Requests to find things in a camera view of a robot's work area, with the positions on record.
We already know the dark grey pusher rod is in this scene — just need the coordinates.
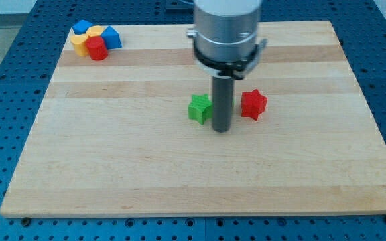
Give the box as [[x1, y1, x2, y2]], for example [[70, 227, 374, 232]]
[[212, 77, 234, 133]]

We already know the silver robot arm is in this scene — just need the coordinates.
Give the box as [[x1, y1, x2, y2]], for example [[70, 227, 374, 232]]
[[186, 0, 267, 133]]

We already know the green star block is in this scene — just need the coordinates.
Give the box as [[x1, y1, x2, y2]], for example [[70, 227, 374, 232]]
[[188, 94, 213, 125]]

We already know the red star block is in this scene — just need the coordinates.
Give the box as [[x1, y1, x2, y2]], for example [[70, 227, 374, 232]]
[[241, 89, 268, 121]]

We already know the wooden board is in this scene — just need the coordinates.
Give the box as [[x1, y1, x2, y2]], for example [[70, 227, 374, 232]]
[[0, 21, 386, 218]]

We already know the blue triangle block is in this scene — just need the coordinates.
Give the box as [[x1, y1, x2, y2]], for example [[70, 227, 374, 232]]
[[101, 26, 123, 49]]

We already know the red cylinder block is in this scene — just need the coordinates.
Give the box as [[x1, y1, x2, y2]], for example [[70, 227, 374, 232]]
[[86, 36, 108, 60]]

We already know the yellow hexagon block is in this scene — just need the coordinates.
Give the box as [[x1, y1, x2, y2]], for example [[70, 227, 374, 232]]
[[86, 25, 105, 37]]

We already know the yellow heart block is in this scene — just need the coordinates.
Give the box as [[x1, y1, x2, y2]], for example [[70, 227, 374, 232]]
[[70, 33, 89, 57]]

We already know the blue cube block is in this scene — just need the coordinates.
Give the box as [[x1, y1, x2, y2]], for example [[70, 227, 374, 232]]
[[72, 19, 93, 35]]

